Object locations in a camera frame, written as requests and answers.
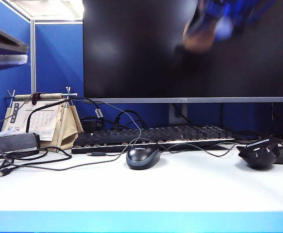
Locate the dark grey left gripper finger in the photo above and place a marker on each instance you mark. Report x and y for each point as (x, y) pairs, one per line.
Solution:
(5, 38)
(5, 59)

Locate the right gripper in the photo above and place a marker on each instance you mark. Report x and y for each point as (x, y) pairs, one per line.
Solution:
(255, 11)

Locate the brown kiwi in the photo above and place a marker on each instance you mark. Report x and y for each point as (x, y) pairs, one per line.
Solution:
(197, 37)

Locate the black upside-down mouse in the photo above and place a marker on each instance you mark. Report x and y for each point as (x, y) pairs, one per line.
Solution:
(259, 156)

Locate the black grey Logitech mouse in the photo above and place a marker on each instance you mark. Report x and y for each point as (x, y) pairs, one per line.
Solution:
(141, 157)

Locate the white calendar sheet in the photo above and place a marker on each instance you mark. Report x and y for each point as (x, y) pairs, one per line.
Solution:
(41, 119)

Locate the grey rectangular device box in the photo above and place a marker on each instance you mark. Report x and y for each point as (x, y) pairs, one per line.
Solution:
(12, 142)

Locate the large black silver-bezel monitor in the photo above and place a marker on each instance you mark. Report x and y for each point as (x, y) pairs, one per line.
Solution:
(143, 60)

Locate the beige canvas calendar stand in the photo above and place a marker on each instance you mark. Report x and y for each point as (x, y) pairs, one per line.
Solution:
(67, 131)

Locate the grey monitor stand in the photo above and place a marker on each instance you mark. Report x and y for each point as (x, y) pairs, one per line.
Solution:
(174, 114)

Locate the black power adapter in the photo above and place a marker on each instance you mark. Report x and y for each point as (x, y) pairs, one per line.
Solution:
(89, 124)

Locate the black USB connector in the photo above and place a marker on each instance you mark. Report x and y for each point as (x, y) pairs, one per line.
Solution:
(96, 154)

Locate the black mechanical keyboard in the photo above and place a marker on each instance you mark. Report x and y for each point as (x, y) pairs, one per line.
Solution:
(155, 136)

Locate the silver partition post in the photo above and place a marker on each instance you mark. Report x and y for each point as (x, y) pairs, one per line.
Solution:
(33, 60)

